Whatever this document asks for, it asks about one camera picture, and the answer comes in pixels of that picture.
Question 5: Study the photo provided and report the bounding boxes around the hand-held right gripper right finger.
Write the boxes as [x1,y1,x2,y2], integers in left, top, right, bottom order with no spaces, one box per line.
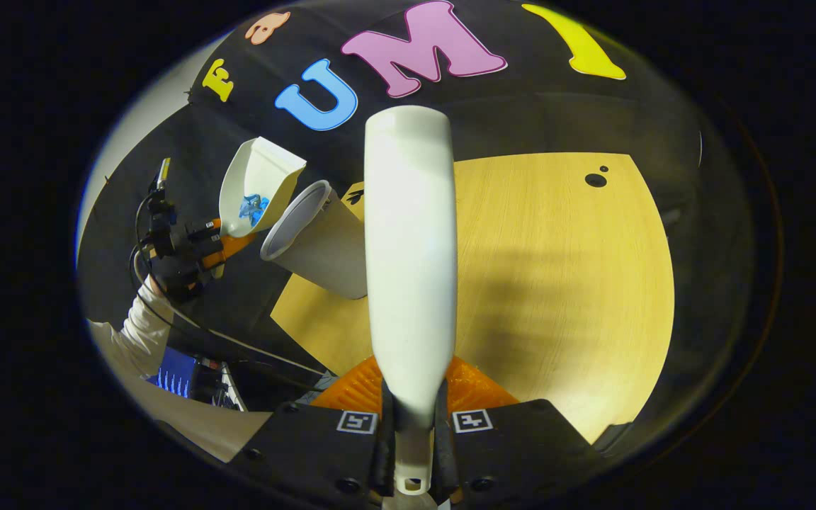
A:
[433,356,607,506]

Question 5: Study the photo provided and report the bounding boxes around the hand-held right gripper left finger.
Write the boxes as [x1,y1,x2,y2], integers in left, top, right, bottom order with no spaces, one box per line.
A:
[227,354,396,508]

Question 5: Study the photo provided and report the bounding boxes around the white dustpan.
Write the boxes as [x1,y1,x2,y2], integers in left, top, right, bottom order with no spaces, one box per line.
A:
[219,137,307,238]

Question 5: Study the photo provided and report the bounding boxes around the white garbage bin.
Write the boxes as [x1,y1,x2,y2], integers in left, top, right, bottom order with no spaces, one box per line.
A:
[261,180,368,300]

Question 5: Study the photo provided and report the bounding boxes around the small white broom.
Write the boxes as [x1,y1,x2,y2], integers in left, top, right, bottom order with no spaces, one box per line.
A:
[364,106,458,495]

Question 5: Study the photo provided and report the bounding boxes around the wooden desktop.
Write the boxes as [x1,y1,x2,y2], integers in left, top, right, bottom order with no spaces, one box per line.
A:
[270,152,675,445]

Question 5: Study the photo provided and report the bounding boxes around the black cable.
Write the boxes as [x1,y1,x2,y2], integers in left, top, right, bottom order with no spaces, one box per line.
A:
[128,191,327,378]

